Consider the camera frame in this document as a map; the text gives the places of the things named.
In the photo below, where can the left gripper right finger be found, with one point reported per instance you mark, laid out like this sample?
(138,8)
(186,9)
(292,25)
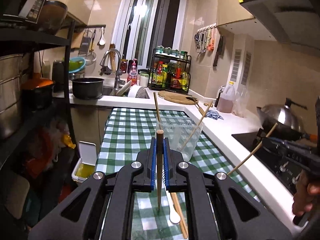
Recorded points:
(217,207)

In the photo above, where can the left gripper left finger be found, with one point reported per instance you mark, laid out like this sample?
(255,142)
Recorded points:
(102,206)

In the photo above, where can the white striped spoon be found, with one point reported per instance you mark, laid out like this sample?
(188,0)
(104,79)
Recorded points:
(173,215)

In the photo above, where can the chrome kitchen faucet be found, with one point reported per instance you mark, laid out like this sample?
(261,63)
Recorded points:
(110,63)

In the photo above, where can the hanging kitchen utensils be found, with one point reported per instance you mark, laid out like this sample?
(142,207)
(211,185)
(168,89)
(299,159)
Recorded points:
(205,39)

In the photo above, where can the person right hand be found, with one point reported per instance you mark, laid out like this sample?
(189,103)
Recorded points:
(306,192)

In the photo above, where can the black gas stove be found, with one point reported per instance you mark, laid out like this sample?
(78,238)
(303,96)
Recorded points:
(287,172)

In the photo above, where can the white trash bin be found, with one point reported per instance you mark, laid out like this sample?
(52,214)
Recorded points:
(85,166)

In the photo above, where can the steel wok lid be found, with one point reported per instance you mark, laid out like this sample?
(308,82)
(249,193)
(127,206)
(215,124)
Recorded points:
(283,115)

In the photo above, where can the clear plastic utensil holder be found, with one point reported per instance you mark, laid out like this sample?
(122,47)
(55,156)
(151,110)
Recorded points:
(177,130)

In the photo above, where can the blue rag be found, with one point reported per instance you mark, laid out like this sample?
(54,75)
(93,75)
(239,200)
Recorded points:
(214,115)

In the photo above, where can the plastic oil jug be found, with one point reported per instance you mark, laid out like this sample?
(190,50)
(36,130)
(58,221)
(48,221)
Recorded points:
(227,97)

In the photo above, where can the round wooden cutting board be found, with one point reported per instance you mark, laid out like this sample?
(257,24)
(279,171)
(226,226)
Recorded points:
(183,99)

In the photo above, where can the black shelf unit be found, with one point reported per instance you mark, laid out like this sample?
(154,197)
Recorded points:
(36,92)

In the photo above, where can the white dish in sink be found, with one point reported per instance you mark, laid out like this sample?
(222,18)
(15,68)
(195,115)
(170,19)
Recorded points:
(132,91)

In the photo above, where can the black cooking pot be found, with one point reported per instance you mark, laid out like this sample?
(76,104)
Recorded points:
(87,88)

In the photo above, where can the black spice rack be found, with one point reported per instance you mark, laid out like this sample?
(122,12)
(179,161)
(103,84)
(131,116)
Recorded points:
(170,72)

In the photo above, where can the white lidded jar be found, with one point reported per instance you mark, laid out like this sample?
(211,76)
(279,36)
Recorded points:
(144,79)

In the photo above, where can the pink dish soap bottle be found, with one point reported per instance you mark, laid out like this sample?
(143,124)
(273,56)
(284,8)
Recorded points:
(132,72)

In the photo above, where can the green and blue basins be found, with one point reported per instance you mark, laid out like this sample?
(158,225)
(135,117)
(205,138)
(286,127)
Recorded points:
(76,64)

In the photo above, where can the hanging cleaver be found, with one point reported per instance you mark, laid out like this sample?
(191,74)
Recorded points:
(219,51)

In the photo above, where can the range hood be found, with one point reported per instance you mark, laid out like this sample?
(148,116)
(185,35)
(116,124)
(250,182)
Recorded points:
(291,22)

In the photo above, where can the metal grater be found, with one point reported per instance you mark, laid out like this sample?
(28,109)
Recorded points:
(85,42)

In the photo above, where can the white hanging ladle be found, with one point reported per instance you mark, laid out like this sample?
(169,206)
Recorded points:
(102,40)

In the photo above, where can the dark bowl on shelf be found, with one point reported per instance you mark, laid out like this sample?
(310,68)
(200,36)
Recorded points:
(51,17)

